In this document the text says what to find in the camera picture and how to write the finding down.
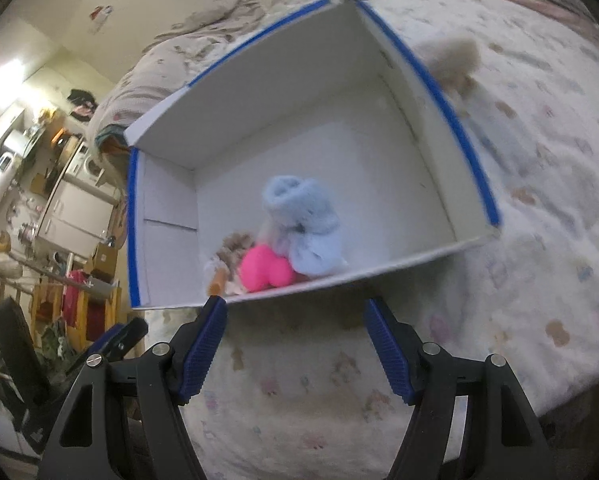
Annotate white kitchen cabinet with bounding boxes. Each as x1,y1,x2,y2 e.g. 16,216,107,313
37,180,120,261

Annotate blue and white cardboard box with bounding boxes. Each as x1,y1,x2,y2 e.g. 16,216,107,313
124,0,503,310

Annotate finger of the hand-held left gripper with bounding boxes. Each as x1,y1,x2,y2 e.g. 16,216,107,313
64,316,150,378

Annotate small cardboard carton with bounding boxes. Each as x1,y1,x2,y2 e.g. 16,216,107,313
90,240,119,281

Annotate yellow wooden rack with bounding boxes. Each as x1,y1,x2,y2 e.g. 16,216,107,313
30,260,123,351

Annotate pink socks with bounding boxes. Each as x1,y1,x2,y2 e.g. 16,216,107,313
238,244,296,293

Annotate white washing machine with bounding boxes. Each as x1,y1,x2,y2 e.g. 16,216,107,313
77,147,115,186

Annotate red cloth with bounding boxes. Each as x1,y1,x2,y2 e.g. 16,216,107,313
62,270,115,343

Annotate grey patterned quilt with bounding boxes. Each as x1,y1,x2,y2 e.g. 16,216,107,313
90,7,265,147

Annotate hanging clothes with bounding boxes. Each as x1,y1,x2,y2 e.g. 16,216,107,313
67,89,100,121

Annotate light blue fluffy socks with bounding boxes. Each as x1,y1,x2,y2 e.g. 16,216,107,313
261,175,350,277

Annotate bed with printed sheet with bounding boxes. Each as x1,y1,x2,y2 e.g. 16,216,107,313
87,0,599,480

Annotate beige fluffy sock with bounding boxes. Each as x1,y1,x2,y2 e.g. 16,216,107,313
427,37,481,96

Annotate black chair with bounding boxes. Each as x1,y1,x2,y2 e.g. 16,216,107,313
0,296,53,431

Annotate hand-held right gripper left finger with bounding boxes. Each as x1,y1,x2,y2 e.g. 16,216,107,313
38,295,228,480

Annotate cream plush toy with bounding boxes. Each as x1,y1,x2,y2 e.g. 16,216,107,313
203,231,256,297

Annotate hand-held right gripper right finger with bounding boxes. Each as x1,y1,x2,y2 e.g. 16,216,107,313
364,297,555,480

